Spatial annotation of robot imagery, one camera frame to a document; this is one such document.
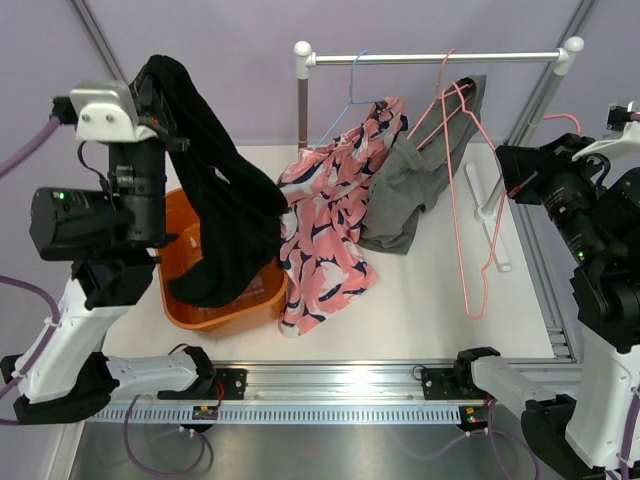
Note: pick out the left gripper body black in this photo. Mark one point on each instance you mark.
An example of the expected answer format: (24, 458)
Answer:
(159, 126)

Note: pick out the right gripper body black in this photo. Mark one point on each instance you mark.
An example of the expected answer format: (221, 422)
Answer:
(529, 186)

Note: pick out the pink hanger of black shorts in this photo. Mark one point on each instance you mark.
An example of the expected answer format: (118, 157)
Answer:
(488, 273)

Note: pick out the grey shorts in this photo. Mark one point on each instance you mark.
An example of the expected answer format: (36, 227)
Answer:
(418, 167)

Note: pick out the black shorts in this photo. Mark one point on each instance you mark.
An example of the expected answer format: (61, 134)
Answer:
(238, 205)

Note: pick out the blue wire hanger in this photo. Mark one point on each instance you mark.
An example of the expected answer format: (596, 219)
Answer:
(351, 101)

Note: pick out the pink navy patterned shorts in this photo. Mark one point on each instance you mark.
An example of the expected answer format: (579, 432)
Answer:
(327, 193)

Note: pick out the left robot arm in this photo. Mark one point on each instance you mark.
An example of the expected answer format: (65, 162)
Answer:
(110, 237)

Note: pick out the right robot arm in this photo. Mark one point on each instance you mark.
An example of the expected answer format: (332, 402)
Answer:
(595, 434)

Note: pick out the orange plastic basket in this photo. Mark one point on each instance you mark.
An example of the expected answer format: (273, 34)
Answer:
(261, 302)

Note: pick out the silver clothes rack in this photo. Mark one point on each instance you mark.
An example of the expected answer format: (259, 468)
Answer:
(559, 62)

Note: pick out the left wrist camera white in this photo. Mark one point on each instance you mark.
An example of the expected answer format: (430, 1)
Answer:
(106, 113)

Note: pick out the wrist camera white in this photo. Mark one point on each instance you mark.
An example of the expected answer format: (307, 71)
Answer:
(106, 113)
(622, 138)

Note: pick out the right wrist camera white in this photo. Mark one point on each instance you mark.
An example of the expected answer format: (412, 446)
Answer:
(622, 138)

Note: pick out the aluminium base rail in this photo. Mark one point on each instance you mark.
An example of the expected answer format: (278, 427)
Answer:
(362, 382)

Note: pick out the white slotted cable duct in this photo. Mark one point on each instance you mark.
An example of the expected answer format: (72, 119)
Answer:
(235, 414)

